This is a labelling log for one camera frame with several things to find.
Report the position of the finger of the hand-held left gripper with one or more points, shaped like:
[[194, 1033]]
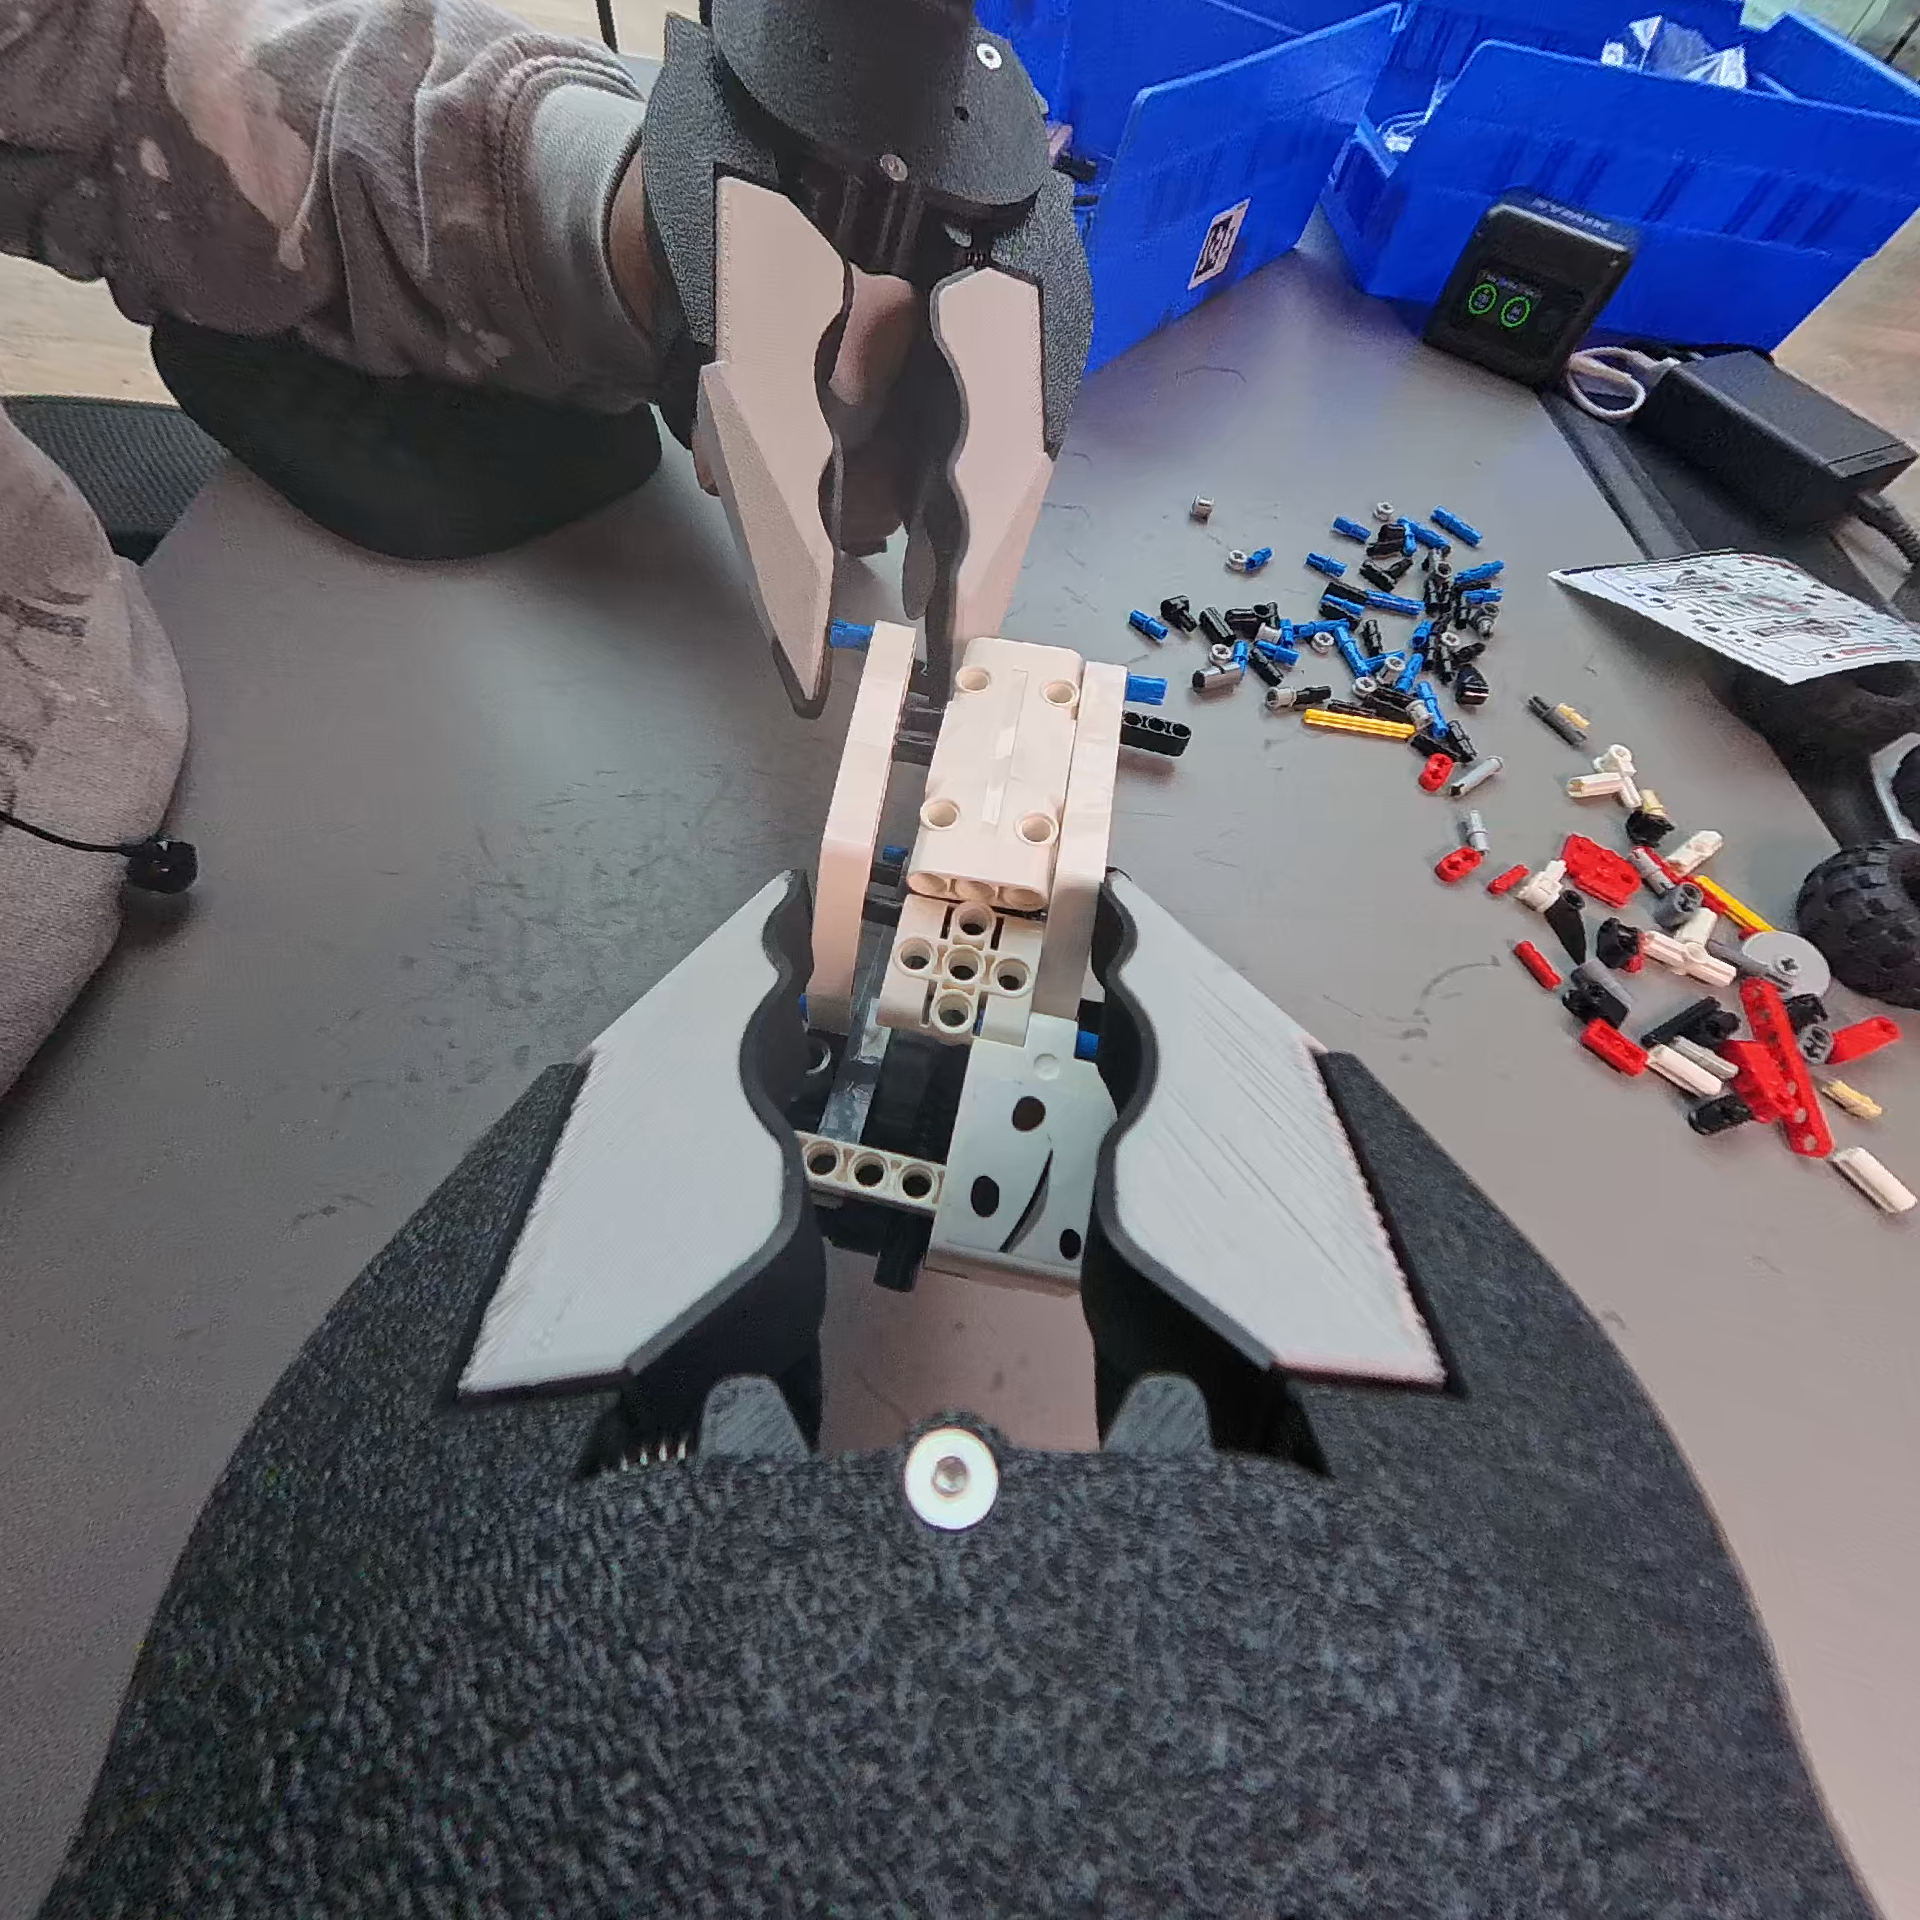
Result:
[[763, 452], [996, 452]]

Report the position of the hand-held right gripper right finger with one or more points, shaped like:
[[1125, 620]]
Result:
[[1259, 1201]]

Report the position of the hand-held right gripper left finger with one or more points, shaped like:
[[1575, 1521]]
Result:
[[629, 1214]]

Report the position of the brick-built truck chassis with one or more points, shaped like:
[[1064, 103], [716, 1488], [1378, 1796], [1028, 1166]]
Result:
[[989, 780]]

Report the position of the white angled brick beam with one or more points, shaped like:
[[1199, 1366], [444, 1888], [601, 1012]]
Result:
[[856, 811]]

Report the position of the person's left forearm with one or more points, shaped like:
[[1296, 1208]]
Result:
[[300, 181]]

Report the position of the grey desk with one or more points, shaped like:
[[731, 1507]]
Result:
[[450, 827]]

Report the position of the person's left hand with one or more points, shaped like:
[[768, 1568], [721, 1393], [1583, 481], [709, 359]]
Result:
[[634, 240]]

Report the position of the yellow brick axle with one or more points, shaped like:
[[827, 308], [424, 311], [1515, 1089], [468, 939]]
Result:
[[1359, 723]]

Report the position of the pile of red white brick parts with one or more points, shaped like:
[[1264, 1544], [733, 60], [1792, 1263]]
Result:
[[1599, 870]]

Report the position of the black device green display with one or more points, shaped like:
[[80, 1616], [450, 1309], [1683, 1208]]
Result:
[[1515, 308]]

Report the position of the small tan black connector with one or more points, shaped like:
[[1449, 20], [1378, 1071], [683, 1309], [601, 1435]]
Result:
[[1559, 720]]

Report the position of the black clip-on microphone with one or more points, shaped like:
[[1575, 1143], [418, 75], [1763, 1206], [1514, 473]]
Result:
[[162, 867]]

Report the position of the black toy tyre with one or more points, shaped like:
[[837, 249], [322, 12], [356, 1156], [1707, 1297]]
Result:
[[1867, 923], [1844, 709]]

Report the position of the grey bleached hoodie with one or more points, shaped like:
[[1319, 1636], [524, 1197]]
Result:
[[75, 720]]

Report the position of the printed sticker sheet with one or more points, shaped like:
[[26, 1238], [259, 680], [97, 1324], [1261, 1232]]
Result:
[[1739, 616]]

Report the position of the blue plastic bin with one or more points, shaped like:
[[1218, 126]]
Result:
[[1723, 196]]

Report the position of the black power adapter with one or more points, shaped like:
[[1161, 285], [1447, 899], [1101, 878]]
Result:
[[1769, 435]]

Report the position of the crumpled clear plastic bags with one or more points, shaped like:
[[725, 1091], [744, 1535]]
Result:
[[1665, 53]]

